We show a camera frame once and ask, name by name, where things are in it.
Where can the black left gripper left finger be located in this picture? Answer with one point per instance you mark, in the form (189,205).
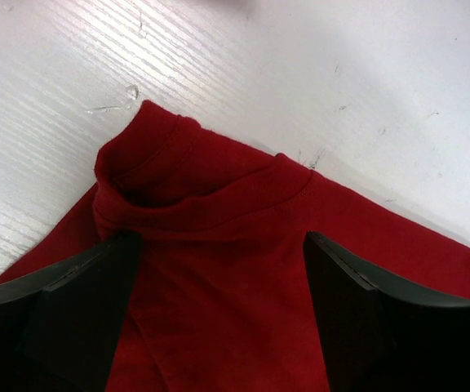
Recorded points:
(60,325)

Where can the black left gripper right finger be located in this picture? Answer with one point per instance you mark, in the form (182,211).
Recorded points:
(379,331)

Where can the dark red t shirt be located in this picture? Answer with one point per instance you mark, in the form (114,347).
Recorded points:
(221,299)

